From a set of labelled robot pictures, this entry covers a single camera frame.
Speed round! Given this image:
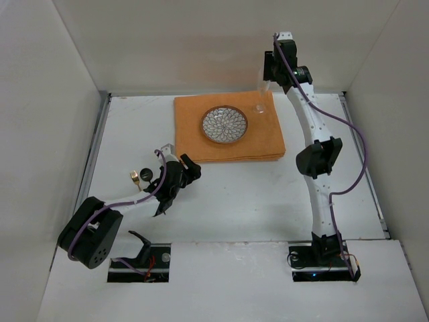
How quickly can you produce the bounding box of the clear wine glass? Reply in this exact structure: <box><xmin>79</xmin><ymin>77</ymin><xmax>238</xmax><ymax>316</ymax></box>
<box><xmin>253</xmin><ymin>67</ymin><xmax>270</xmax><ymax>115</ymax></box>

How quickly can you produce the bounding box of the floral patterned ceramic plate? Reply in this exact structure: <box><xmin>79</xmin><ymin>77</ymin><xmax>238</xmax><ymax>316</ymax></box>
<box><xmin>201</xmin><ymin>105</ymin><xmax>248</xmax><ymax>144</ymax></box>

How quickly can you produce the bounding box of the orange cloth placemat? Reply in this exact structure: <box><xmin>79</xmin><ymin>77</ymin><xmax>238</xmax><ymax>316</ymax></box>
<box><xmin>174</xmin><ymin>91</ymin><xmax>286</xmax><ymax>163</ymax></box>

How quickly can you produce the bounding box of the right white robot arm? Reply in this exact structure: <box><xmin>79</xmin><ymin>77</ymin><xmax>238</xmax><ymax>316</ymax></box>
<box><xmin>263</xmin><ymin>32</ymin><xmax>343</xmax><ymax>266</ymax></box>

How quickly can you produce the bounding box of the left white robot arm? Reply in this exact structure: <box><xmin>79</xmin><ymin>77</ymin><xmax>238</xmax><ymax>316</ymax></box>
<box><xmin>57</xmin><ymin>150</ymin><xmax>201</xmax><ymax>269</ymax></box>

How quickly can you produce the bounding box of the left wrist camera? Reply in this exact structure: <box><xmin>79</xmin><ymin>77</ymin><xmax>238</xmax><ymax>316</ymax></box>
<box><xmin>158</xmin><ymin>144</ymin><xmax>178</xmax><ymax>162</ymax></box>

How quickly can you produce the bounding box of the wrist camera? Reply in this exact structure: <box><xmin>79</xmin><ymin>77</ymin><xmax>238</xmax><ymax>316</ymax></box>
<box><xmin>274</xmin><ymin>32</ymin><xmax>293</xmax><ymax>42</ymax></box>
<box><xmin>158</xmin><ymin>144</ymin><xmax>178</xmax><ymax>162</ymax></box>

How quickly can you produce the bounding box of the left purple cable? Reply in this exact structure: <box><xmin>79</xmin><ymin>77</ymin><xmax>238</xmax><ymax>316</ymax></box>
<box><xmin>66</xmin><ymin>149</ymin><xmax>168</xmax><ymax>262</ymax></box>

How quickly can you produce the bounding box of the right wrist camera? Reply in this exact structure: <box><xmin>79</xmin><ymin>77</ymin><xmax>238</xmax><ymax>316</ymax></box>
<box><xmin>274</xmin><ymin>32</ymin><xmax>293</xmax><ymax>42</ymax></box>

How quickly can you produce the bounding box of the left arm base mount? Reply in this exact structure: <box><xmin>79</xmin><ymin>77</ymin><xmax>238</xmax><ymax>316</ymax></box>
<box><xmin>107</xmin><ymin>231</ymin><xmax>172</xmax><ymax>283</ymax></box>

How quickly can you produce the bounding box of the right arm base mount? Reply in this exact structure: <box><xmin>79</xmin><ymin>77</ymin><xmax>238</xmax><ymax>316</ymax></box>
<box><xmin>287</xmin><ymin>234</ymin><xmax>361</xmax><ymax>282</ymax></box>

